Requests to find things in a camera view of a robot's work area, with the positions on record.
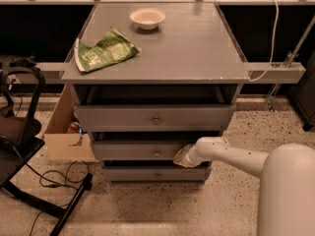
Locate grey drawer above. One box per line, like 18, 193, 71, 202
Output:
102, 160, 211, 182
74, 105, 235, 132
91, 131, 221, 162

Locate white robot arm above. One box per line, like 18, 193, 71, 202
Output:
173, 137, 315, 236

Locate grey bottom drawer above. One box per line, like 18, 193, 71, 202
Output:
102, 160, 211, 182

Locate grey drawer cabinet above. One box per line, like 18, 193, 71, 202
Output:
60, 1, 251, 182

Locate grey top drawer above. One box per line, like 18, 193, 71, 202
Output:
74, 105, 235, 132

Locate red soda can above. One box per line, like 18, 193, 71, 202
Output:
67, 122, 80, 134

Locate cardboard box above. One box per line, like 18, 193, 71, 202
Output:
44, 86, 96, 162

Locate dark cabinet right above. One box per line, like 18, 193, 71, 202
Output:
290, 51, 315, 131

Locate green chip bag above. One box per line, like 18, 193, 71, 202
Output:
74, 27, 141, 73

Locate white paper bowl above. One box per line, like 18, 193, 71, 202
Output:
130, 8, 166, 30

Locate metal diagonal strut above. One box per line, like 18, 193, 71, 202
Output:
265, 15, 315, 112

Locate white hanging cable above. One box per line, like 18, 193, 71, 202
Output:
249, 0, 280, 83

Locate black floor cable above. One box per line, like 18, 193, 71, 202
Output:
25, 160, 91, 236

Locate black chair frame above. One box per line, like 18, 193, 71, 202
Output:
0, 56, 93, 236

